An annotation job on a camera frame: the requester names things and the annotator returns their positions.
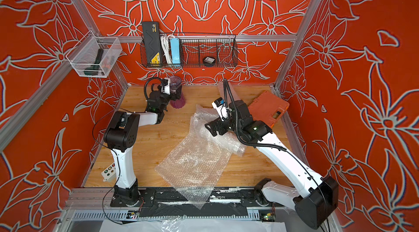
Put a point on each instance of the orange plastic tool case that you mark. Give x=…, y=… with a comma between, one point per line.
x=268, y=108

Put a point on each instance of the clear acrylic wall bin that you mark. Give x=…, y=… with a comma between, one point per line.
x=83, y=54

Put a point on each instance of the dark green handled tool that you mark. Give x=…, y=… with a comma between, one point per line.
x=93, y=70

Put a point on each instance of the white button control box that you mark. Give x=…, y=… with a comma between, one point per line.
x=109, y=173

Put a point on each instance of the bubble wrap sheet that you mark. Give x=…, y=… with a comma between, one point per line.
x=195, y=165

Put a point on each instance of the purple blue glass vase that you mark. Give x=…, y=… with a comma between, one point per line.
x=177, y=98

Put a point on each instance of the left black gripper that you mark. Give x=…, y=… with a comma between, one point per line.
x=177, y=96

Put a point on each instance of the small black round device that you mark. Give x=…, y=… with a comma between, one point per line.
x=209, y=61

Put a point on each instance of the bubble wrapped bundle rear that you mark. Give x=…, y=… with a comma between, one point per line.
x=228, y=95

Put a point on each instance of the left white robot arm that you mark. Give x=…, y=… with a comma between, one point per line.
x=120, y=137

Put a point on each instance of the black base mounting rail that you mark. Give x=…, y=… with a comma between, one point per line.
x=223, y=203

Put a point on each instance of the black wire wall basket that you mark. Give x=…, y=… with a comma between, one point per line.
x=193, y=48

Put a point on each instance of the black box with yellow label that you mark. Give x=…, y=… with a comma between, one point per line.
x=151, y=36

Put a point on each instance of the light blue box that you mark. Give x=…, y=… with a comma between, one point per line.
x=175, y=52

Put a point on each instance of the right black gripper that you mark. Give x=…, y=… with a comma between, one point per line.
x=220, y=123

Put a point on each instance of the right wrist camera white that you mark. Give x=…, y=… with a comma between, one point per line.
x=220, y=106

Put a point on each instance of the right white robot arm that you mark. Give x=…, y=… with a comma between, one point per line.
x=312, y=196

